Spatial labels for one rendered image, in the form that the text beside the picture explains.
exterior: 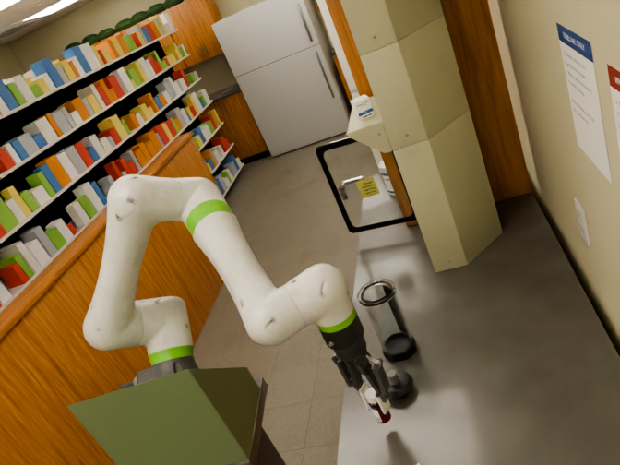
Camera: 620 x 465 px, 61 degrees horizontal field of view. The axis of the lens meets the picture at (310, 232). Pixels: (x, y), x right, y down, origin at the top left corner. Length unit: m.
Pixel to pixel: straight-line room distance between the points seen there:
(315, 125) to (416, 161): 5.21
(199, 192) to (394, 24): 0.70
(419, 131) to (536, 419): 0.83
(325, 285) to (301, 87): 5.70
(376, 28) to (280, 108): 5.33
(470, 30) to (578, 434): 1.27
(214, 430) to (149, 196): 0.63
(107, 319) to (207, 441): 0.41
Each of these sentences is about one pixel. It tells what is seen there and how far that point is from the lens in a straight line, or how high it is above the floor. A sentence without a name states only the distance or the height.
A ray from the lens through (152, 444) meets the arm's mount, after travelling 1.57.
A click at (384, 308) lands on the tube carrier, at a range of 1.45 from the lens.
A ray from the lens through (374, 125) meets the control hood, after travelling 1.61.
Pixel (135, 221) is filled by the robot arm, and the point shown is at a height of 1.63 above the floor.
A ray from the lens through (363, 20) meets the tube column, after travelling 1.54.
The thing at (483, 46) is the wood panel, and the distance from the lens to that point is 1.96.
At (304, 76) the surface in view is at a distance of 6.66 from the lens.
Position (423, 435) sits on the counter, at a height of 0.94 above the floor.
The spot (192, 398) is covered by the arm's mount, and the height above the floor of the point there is 1.20.
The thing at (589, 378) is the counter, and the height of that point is 0.94.
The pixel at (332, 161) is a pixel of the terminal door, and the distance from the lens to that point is 2.03.
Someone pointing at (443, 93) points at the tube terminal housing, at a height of 1.51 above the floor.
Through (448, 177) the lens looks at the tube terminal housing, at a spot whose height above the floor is 1.26.
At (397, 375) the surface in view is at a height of 1.00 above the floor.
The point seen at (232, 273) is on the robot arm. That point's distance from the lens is 1.17.
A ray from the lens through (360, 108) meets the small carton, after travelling 1.68.
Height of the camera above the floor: 1.98
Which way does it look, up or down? 25 degrees down
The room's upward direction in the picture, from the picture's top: 25 degrees counter-clockwise
